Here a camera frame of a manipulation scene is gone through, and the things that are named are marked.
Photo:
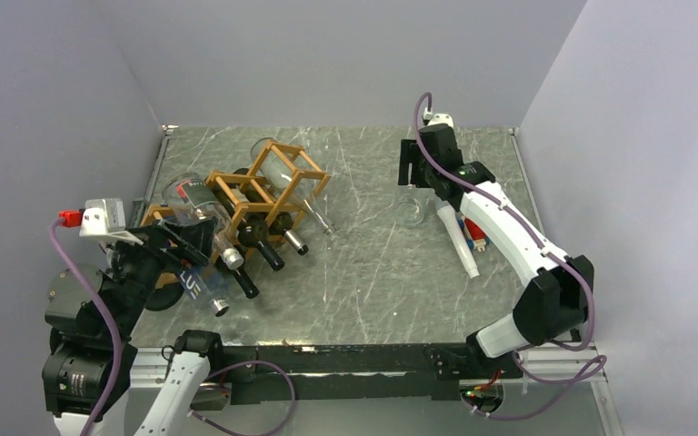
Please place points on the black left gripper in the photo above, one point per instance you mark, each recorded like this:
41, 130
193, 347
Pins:
194, 244

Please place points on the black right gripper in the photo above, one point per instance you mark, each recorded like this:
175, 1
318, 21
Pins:
411, 153

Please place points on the small clear bottle silver cap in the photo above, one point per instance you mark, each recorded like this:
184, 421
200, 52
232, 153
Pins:
192, 201

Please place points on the dark green wine bottle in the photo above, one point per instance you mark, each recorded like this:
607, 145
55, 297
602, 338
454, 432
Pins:
252, 232

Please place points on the green wine bottle gold neck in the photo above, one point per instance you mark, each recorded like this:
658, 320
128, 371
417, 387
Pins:
282, 225

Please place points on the clear glass bottle top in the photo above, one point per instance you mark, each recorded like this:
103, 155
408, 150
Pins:
295, 175

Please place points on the blue square glass bottle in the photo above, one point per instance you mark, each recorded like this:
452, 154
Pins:
208, 290

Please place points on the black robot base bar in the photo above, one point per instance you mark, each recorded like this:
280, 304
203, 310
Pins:
438, 371

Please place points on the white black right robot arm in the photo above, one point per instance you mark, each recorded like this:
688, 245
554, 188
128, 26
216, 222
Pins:
557, 288

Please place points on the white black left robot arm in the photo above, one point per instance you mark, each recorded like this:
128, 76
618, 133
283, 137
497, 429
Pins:
92, 313

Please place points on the wooden wine rack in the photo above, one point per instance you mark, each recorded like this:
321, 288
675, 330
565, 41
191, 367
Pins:
231, 184

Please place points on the red toy block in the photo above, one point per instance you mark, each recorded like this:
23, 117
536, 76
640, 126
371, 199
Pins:
475, 237

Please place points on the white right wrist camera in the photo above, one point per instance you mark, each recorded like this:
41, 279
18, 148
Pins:
430, 118

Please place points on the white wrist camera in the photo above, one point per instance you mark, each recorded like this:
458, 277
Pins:
430, 118
100, 219

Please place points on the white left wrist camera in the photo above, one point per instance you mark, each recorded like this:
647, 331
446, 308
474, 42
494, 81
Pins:
100, 219

